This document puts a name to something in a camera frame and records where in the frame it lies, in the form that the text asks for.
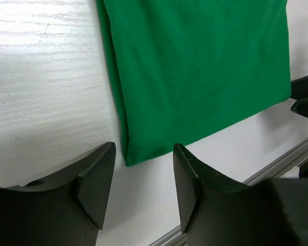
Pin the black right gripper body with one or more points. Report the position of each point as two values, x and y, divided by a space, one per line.
300 95

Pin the aluminium rail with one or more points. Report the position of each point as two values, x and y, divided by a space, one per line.
246 192

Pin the green t shirt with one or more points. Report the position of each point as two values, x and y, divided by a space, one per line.
183 70

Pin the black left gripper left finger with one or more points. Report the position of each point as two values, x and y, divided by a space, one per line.
66 207

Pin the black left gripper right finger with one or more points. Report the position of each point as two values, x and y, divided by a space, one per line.
233 210

